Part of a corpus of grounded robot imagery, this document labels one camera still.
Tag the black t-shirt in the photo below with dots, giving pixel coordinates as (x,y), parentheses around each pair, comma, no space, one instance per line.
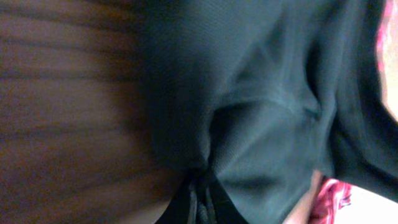
(248,98)

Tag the red t-shirt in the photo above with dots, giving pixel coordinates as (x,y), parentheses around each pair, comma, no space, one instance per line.
(331,199)

